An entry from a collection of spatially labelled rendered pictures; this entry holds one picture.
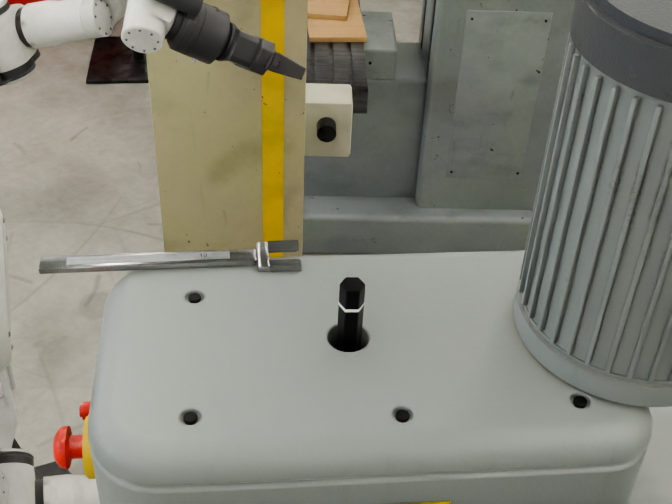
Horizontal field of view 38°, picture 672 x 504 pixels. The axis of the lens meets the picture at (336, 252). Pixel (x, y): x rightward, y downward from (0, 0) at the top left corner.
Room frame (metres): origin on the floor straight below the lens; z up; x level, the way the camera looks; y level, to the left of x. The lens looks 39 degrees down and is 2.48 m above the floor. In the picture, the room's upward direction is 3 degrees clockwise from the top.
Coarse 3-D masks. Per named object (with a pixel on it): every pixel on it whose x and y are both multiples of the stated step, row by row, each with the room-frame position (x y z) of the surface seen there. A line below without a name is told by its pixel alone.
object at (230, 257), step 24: (288, 240) 0.75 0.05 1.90; (48, 264) 0.69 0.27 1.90; (72, 264) 0.69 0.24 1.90; (96, 264) 0.70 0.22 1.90; (120, 264) 0.70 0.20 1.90; (144, 264) 0.70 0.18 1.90; (168, 264) 0.70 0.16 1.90; (192, 264) 0.70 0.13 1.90; (216, 264) 0.71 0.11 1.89; (240, 264) 0.71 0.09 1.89; (264, 264) 0.71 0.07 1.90; (288, 264) 0.71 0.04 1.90
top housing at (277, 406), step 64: (320, 256) 0.74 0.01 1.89; (384, 256) 0.74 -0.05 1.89; (448, 256) 0.74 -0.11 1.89; (512, 256) 0.75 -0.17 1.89; (128, 320) 0.63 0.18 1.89; (192, 320) 0.63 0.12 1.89; (256, 320) 0.64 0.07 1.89; (320, 320) 0.64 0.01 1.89; (384, 320) 0.65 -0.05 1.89; (448, 320) 0.65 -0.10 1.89; (512, 320) 0.65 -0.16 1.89; (128, 384) 0.55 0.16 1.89; (192, 384) 0.56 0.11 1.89; (256, 384) 0.56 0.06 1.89; (320, 384) 0.56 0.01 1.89; (384, 384) 0.57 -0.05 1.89; (448, 384) 0.57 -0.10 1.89; (512, 384) 0.57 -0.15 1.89; (128, 448) 0.49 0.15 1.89; (192, 448) 0.49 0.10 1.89; (256, 448) 0.50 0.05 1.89; (320, 448) 0.50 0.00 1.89; (384, 448) 0.50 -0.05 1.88; (448, 448) 0.51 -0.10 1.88; (512, 448) 0.51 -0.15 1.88; (576, 448) 0.52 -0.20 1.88; (640, 448) 0.53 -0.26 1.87
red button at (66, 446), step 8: (64, 432) 0.59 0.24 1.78; (56, 440) 0.58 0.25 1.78; (64, 440) 0.58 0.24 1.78; (72, 440) 0.59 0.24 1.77; (80, 440) 0.59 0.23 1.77; (56, 448) 0.58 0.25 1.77; (64, 448) 0.58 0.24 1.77; (72, 448) 0.58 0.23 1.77; (80, 448) 0.58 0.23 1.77; (56, 456) 0.57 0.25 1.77; (64, 456) 0.57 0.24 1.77; (72, 456) 0.58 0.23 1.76; (80, 456) 0.58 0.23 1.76; (64, 464) 0.57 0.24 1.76
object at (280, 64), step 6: (276, 54) 1.41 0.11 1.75; (276, 60) 1.40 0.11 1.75; (282, 60) 1.42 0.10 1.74; (288, 60) 1.42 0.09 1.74; (270, 66) 1.40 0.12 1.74; (276, 66) 1.40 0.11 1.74; (282, 66) 1.41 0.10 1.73; (288, 66) 1.42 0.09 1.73; (294, 66) 1.42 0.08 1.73; (300, 66) 1.42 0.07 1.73; (276, 72) 1.41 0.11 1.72; (282, 72) 1.41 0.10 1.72; (288, 72) 1.41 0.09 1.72; (294, 72) 1.42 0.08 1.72; (300, 72) 1.42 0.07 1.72; (300, 78) 1.42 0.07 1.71
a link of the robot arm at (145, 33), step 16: (128, 0) 1.41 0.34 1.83; (144, 0) 1.39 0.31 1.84; (160, 0) 1.38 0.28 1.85; (176, 0) 1.39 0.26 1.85; (192, 0) 1.39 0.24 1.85; (128, 16) 1.37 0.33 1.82; (144, 16) 1.37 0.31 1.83; (160, 16) 1.38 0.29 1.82; (176, 16) 1.40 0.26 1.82; (192, 16) 1.39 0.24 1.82; (128, 32) 1.35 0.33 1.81; (144, 32) 1.35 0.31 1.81; (160, 32) 1.36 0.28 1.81; (176, 32) 1.39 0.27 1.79; (192, 32) 1.39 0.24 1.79; (144, 48) 1.37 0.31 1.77; (160, 48) 1.37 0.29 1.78; (176, 48) 1.39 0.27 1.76; (192, 48) 1.39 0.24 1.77
